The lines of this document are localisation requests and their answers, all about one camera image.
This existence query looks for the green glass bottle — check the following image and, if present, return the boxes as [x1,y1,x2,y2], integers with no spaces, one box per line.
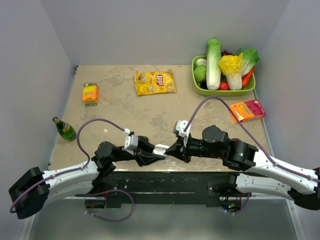
[52,116,77,142]

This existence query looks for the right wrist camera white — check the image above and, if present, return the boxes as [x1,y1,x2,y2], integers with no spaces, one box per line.
[172,120,190,138]

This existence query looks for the yellow Lays chips bag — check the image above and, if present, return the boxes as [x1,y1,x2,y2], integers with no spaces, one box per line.
[134,68,177,96]

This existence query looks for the yellow leaf cabbage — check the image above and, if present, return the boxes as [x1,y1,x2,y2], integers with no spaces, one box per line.
[218,53,243,91]

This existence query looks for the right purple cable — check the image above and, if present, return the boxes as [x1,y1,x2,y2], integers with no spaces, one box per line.
[183,96,320,183]

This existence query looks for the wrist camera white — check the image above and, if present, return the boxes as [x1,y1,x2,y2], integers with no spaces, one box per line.
[172,120,190,138]
[123,128,139,155]

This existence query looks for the green lettuce leaf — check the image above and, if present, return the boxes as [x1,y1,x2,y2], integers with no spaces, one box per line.
[237,48,260,77]

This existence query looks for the white cauliflower piece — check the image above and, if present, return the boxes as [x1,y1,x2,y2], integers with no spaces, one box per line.
[195,58,207,66]

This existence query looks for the orange yellow sponge pack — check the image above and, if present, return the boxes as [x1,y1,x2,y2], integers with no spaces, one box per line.
[82,83,99,107]

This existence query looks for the red tomato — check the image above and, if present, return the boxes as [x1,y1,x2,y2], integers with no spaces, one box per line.
[218,81,230,91]

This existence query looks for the orange carrot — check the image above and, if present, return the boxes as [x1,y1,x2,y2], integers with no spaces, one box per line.
[242,67,255,88]

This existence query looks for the purple cable loop below base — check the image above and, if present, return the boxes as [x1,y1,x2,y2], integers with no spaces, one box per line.
[84,188,136,223]

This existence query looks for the dark red grapes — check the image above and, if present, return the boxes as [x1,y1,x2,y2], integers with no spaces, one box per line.
[221,50,233,57]

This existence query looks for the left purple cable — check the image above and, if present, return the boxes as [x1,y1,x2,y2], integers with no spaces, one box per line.
[9,118,131,214]

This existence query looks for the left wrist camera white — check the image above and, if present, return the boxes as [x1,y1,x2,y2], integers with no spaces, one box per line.
[123,128,139,155]

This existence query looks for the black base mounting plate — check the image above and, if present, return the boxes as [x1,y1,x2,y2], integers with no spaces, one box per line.
[90,171,240,208]

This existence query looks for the green plastic basket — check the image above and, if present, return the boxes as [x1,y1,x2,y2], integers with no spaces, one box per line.
[191,55,256,97]

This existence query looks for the round green cabbage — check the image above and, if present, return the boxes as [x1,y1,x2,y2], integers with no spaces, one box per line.
[193,65,207,83]

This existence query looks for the white earbud charging case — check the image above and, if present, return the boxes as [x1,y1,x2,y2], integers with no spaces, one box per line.
[152,144,169,157]

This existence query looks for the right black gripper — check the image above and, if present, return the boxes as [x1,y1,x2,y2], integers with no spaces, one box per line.
[165,132,223,163]

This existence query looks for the long napa cabbage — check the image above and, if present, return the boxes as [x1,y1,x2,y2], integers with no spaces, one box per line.
[206,38,221,91]

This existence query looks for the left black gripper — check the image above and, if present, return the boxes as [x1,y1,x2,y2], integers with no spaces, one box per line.
[110,136,165,167]

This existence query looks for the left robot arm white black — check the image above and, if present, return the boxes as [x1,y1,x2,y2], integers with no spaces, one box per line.
[8,135,169,219]

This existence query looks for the orange pink snack box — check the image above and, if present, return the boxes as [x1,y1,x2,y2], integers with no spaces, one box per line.
[229,99,266,123]

